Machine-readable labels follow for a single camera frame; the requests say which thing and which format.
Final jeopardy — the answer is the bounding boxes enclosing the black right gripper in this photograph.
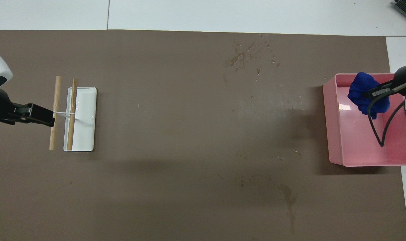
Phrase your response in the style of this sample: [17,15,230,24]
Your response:
[367,63,406,99]

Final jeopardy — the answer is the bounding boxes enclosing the blue towel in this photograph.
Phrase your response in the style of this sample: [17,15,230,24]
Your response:
[347,72,391,120]

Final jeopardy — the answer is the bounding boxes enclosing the scattered water droplets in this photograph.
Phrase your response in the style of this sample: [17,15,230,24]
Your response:
[228,33,281,75]

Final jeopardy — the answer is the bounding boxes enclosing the wooden rack rod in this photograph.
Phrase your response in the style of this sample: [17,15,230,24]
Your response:
[66,78,78,151]
[49,76,62,151]

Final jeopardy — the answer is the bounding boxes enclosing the white rack with wooden rods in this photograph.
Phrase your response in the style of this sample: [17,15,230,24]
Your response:
[63,87,97,152]

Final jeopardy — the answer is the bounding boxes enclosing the pink plastic bin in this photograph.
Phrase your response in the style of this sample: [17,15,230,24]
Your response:
[323,73,406,167]

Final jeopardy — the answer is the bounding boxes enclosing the brown table mat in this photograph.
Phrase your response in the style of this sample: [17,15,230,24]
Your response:
[0,29,406,241]

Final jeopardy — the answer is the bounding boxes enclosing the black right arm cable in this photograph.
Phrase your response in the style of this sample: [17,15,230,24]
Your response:
[367,96,406,147]

